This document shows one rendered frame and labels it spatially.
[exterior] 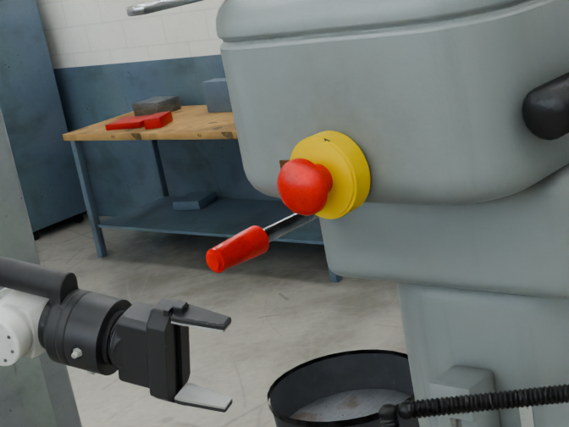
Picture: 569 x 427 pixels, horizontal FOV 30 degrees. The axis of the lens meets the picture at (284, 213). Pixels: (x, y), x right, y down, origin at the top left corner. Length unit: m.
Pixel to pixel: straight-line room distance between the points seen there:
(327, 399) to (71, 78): 5.42
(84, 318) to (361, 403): 2.17
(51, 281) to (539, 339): 0.58
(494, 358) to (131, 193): 7.39
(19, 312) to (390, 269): 0.51
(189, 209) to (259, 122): 6.40
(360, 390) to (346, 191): 2.67
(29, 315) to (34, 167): 7.02
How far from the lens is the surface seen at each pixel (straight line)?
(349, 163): 0.72
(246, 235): 0.82
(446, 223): 0.83
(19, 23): 8.23
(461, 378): 0.90
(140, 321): 1.17
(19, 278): 1.24
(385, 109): 0.71
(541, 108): 0.69
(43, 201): 8.29
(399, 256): 0.87
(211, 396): 1.21
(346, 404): 3.31
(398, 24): 0.70
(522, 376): 0.90
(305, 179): 0.71
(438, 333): 0.93
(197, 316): 1.15
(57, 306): 1.22
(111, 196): 8.43
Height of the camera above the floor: 1.93
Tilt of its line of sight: 15 degrees down
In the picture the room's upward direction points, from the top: 11 degrees counter-clockwise
